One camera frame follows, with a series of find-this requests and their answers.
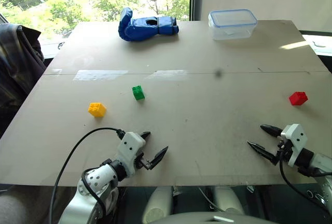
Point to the red toy brick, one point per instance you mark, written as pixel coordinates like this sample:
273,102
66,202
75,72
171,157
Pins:
298,98

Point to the clear plastic lidded container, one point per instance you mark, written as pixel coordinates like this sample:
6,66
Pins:
230,24

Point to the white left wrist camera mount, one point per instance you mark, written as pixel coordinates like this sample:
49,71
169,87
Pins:
129,146

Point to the green toy brick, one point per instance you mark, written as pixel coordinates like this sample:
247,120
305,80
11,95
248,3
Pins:
138,93

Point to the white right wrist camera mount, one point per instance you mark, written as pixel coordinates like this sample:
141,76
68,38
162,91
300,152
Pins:
295,141

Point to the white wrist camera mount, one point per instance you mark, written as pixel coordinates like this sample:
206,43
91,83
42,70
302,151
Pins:
295,141
129,146

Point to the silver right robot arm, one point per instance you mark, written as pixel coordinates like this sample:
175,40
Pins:
316,172

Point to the clear tape strip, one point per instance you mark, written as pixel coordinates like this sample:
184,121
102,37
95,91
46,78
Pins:
168,74
99,75

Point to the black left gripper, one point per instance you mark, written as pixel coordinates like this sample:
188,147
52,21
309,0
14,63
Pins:
140,160

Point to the yellow toy brick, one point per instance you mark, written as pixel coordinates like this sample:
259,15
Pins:
97,109

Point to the blue boxing glove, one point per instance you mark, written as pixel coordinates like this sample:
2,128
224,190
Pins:
142,27

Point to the dark plaid cloth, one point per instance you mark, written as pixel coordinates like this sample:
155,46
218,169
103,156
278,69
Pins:
18,66

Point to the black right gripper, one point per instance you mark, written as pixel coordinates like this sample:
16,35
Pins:
283,149

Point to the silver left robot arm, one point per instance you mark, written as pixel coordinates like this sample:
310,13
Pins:
96,182

